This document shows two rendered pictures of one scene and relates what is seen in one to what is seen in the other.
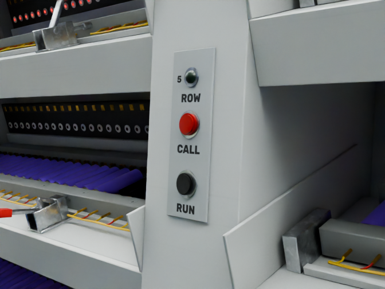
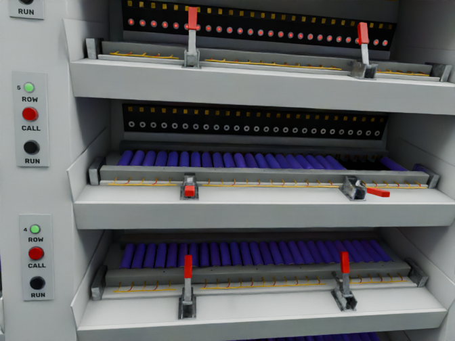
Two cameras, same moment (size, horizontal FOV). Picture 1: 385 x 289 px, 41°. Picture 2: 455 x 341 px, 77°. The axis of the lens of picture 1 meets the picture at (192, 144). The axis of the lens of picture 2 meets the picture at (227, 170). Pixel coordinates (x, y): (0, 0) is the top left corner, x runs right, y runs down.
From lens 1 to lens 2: 76 cm
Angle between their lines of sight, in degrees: 51
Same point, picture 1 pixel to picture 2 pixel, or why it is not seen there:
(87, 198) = (367, 174)
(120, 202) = (393, 174)
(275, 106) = not seen: outside the picture
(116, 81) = (435, 107)
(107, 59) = (437, 95)
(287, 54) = not seen: outside the picture
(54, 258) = (382, 212)
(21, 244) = (345, 211)
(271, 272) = not seen: outside the picture
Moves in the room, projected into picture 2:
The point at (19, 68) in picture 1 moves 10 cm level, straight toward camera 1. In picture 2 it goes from (343, 88) to (421, 86)
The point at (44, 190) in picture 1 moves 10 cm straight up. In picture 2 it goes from (320, 174) to (324, 114)
